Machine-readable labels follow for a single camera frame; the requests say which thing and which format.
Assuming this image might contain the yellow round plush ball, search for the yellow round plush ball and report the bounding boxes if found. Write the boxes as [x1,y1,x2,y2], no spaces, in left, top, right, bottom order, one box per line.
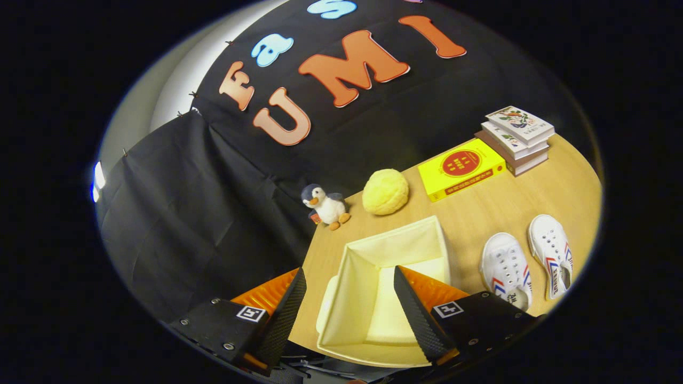
[362,169,410,216]

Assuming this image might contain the brown cover book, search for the brown cover book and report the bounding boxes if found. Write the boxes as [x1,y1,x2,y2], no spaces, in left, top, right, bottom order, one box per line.
[474,130,550,177]

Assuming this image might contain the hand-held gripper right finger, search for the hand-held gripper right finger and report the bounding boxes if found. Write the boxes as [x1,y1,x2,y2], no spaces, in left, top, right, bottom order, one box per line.
[393,265,539,369]

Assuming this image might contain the penguin plush toy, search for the penguin plush toy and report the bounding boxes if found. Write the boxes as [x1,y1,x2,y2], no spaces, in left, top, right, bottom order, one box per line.
[300,183,352,231]

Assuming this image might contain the beige fabric storage box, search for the beige fabric storage box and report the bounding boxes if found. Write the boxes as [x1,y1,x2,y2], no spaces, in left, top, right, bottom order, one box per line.
[316,215,454,369]

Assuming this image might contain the white illustrated cover book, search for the white illustrated cover book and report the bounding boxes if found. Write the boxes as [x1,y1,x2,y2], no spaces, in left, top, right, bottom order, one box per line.
[485,106,555,146]

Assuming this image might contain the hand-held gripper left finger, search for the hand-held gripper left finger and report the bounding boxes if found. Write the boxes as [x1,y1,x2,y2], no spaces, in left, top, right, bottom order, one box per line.
[168,268,308,377]

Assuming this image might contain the white canvas shoe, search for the white canvas shoe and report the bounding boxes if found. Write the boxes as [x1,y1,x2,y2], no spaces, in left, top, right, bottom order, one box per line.
[480,232,534,312]
[528,214,575,300]

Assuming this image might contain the yellow book with red circle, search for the yellow book with red circle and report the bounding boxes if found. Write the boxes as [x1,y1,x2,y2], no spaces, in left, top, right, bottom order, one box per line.
[417,138,507,203]

